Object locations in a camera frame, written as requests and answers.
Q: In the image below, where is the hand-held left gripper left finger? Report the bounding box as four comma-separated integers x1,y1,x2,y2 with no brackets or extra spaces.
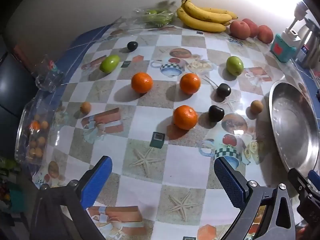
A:
29,155,113,240

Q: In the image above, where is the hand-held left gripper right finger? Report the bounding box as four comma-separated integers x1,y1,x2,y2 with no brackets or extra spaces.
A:
214,156,297,240

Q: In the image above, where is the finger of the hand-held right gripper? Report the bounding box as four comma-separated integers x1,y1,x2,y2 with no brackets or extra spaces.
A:
287,169,313,198
308,170,320,184

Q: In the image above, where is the steel bowl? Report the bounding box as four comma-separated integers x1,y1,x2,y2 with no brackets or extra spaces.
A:
269,80,320,178

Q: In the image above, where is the dark heart-shaped cherry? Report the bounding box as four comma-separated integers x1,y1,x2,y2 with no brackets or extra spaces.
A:
208,105,225,123

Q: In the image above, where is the orange mandarin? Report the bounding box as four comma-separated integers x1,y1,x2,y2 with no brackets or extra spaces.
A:
180,73,201,95
131,72,153,94
173,105,198,130

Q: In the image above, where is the dark cherry with stem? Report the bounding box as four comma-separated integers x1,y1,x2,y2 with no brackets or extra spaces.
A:
204,76,232,100

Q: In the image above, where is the green jujube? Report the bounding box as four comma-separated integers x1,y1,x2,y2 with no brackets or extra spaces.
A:
226,56,244,77
99,54,121,74

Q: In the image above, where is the printed checkered tablecloth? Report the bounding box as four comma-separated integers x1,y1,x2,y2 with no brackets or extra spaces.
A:
32,21,320,240

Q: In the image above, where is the clear plastic fruit container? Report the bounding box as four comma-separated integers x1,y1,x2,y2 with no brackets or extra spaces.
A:
14,97,54,167

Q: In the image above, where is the dark chair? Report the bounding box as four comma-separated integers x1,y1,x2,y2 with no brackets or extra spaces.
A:
0,51,38,155

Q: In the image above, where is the teal toy box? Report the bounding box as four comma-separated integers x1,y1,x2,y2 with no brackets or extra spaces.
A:
269,34,299,63

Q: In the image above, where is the steel thermos jug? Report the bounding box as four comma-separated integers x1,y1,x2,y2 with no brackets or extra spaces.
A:
296,19,320,68

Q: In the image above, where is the red apple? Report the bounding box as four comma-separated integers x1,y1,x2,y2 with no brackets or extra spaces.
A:
257,25,274,43
229,20,251,40
242,18,259,38

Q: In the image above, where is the yellow banana bunch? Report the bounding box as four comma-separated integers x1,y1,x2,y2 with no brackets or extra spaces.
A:
176,0,238,33

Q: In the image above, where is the plastic bag of green fruit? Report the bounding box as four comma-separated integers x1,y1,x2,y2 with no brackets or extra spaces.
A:
125,1,177,29

